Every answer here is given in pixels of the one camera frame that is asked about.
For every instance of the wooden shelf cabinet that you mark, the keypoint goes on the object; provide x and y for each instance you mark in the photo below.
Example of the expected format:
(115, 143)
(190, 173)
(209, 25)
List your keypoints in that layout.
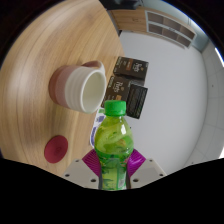
(156, 25)

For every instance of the black leather armchair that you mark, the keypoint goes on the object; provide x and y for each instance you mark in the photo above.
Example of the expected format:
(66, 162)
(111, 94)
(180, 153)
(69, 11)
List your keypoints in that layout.
(123, 4)

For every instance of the long dark brown box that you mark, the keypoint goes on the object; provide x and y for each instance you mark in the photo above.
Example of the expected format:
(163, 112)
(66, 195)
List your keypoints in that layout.
(137, 101)

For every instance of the green drink bottle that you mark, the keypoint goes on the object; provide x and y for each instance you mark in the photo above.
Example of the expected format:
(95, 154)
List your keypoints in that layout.
(114, 143)

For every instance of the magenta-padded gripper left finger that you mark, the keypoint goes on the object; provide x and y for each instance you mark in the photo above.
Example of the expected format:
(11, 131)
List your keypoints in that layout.
(90, 163)

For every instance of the pink and white ribbed cup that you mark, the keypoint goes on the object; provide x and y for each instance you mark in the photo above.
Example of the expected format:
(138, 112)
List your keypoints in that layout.
(75, 88)

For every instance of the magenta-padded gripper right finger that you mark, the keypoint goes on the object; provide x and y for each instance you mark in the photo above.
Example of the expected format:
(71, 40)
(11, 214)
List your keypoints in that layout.
(137, 163)

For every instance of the brown box with tan end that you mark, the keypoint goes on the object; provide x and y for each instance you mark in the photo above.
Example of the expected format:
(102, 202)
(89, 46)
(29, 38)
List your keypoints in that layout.
(116, 88)

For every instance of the small dark brown box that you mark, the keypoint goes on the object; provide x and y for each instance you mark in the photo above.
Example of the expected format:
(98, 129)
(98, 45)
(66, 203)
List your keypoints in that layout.
(131, 68)

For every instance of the flat round red coaster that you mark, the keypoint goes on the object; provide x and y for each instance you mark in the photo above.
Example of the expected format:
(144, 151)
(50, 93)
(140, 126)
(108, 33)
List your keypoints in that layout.
(56, 149)

